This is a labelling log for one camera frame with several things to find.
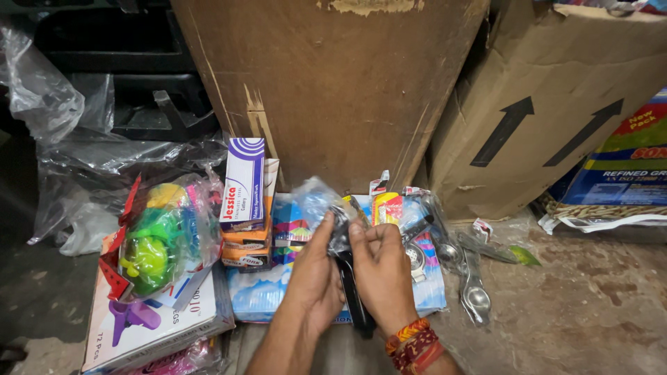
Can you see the person's right hand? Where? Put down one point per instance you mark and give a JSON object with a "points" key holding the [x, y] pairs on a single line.
{"points": [[383, 281]]}

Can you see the person's left hand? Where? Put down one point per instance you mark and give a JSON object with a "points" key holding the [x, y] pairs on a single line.
{"points": [[312, 284]]}

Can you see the person's left fingers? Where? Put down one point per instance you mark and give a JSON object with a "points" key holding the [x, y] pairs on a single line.
{"points": [[319, 234]]}

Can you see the clear plastic tool wrapper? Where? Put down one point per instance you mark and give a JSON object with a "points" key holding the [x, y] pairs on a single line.
{"points": [[318, 200]]}

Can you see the small colourful patterned box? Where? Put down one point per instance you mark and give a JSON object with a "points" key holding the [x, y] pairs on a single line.
{"points": [[289, 229]]}

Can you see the white orange cutlery box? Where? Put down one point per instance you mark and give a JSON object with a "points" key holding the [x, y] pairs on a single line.
{"points": [[271, 182]]}

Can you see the yellow red small packet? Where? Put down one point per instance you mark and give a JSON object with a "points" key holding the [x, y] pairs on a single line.
{"points": [[388, 208]]}

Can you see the blue cloud printed flat box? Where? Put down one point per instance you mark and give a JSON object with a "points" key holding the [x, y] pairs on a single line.
{"points": [[260, 291]]}

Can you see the purple white cutlery box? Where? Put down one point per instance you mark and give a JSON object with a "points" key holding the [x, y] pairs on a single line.
{"points": [[242, 182]]}

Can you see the steel spoons in clear packet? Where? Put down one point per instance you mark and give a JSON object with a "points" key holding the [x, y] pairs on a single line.
{"points": [[443, 234]]}

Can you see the large plain brown carton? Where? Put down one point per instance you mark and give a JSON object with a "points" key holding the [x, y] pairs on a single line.
{"points": [[333, 88]]}

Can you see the red orange thread wristbands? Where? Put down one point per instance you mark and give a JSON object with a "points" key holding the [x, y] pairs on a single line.
{"points": [[414, 346]]}

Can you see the bag of colourful plastic toys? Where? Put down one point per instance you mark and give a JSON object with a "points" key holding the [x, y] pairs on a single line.
{"points": [[156, 245]]}

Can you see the steel measuring spoon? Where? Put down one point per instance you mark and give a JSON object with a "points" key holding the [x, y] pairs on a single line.
{"points": [[475, 294]]}

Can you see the empty clear wrapper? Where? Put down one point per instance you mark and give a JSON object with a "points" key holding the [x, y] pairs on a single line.
{"points": [[487, 242]]}

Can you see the pink plastic packet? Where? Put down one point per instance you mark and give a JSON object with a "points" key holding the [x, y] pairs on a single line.
{"points": [[177, 359]]}

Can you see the white box with purple clip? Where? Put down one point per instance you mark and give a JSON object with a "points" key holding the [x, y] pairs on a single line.
{"points": [[151, 328]]}

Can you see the green leaf scrap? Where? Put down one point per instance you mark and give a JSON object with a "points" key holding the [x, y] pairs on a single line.
{"points": [[525, 255]]}

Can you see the crumpled clear plastic bag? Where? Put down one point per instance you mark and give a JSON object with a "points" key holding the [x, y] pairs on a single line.
{"points": [[78, 156]]}

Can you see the brown carton with black arrows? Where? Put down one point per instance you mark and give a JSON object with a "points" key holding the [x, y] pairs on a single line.
{"points": [[536, 104]]}

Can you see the black plastic crates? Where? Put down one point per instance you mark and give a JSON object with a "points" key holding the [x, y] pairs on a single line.
{"points": [[125, 57]]}

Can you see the colourful printed woven sack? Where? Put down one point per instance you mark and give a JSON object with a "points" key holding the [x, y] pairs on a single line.
{"points": [[620, 177]]}

